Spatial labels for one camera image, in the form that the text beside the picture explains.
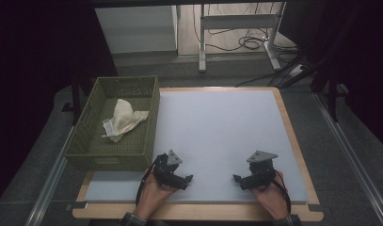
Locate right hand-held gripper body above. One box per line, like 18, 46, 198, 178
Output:
246, 150, 279, 189

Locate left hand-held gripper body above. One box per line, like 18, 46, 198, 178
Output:
152, 149, 184, 186

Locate green woven basket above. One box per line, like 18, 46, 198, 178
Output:
64, 74, 161, 172

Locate cream patterned cloth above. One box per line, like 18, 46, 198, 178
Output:
101, 98, 150, 143

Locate person's right hand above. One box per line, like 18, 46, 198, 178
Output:
250, 170, 291, 220

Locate person's left hand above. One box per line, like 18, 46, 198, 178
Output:
134, 174, 180, 218

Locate white foam mat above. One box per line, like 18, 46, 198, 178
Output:
84, 89, 310, 204

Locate black metal stand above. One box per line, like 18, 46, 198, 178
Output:
311, 62, 348, 123
61, 72, 87, 126

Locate white power strip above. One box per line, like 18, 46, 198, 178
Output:
287, 64, 305, 78

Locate white cabinet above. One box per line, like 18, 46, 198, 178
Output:
94, 5, 178, 55

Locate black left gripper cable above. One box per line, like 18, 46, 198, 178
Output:
135, 156, 159, 207

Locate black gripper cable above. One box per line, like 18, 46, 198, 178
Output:
272, 170, 293, 215
135, 156, 159, 207

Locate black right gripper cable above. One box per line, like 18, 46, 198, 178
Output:
272, 170, 293, 215

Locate metal floor rail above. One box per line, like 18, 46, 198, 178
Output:
312, 92, 383, 226
24, 125, 75, 226

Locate black floor cables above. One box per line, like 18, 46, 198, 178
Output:
192, 3, 300, 64

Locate white metal table frame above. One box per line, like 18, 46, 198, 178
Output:
198, 2, 286, 73

